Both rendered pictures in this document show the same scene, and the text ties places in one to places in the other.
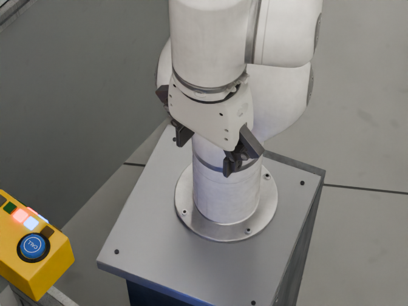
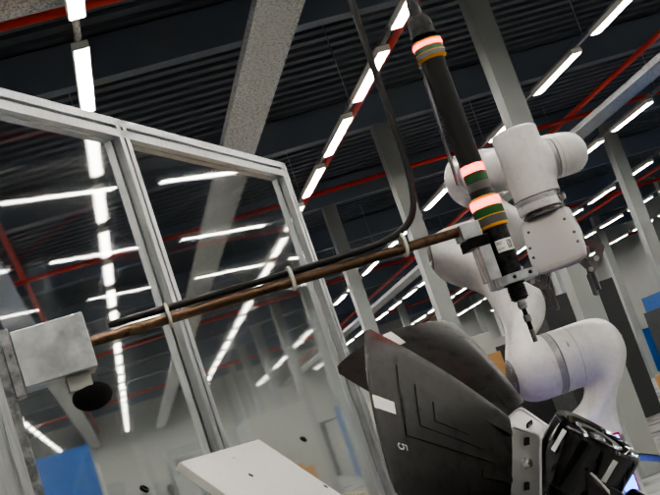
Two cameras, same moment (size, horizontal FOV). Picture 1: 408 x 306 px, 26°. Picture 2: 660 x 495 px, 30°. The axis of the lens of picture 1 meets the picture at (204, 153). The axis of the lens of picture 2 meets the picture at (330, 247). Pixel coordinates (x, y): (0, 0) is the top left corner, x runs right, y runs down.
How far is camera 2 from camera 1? 200 cm
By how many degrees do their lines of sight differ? 68
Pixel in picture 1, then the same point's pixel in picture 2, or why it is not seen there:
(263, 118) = (602, 354)
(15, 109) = not seen: outside the picture
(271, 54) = (566, 146)
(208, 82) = (545, 186)
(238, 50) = (549, 151)
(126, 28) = not seen: outside the picture
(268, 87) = (589, 326)
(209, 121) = (560, 234)
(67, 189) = not seen: outside the picture
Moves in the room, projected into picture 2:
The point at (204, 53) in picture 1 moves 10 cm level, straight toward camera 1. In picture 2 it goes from (533, 160) to (558, 141)
